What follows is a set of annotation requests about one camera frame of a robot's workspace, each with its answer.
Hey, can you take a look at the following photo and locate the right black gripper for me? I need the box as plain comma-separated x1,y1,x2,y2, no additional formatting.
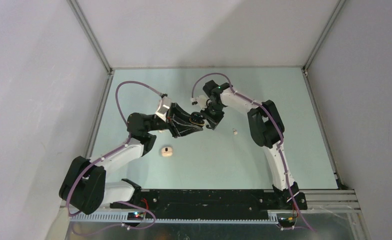
200,102,225,130

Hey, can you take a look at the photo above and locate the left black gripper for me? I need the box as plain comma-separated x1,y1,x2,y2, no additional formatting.
147,102,203,139

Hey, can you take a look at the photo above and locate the black earbud charging case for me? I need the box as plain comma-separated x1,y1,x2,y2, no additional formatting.
189,112,205,127

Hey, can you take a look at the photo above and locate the white earbud charging case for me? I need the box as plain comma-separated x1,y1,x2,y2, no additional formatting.
161,146,173,157

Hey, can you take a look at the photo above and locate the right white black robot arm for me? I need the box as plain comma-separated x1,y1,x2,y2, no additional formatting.
191,80,307,210

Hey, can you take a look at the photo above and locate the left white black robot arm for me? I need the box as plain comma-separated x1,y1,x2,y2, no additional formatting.
59,103,206,215

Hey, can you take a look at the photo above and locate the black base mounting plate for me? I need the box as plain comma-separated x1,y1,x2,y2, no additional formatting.
109,188,308,221

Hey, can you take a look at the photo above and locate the left controller board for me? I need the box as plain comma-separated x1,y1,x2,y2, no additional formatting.
128,211,145,220

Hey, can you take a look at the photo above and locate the controller board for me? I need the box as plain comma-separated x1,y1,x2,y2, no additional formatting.
277,216,297,230
128,211,145,220

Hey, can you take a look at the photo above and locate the right controller board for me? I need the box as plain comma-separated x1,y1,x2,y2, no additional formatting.
277,216,297,230

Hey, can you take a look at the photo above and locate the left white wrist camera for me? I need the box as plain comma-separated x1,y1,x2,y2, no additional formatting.
155,95,172,122

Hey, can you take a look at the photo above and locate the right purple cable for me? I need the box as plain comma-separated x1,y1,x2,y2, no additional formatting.
191,72,317,233

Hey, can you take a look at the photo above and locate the purple cable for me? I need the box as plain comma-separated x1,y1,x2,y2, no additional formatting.
66,80,167,231
191,72,317,233

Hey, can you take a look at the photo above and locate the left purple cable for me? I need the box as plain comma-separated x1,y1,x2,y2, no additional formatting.
66,80,167,231

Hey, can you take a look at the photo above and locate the white slotted cable duct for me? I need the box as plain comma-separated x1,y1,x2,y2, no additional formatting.
70,211,278,225

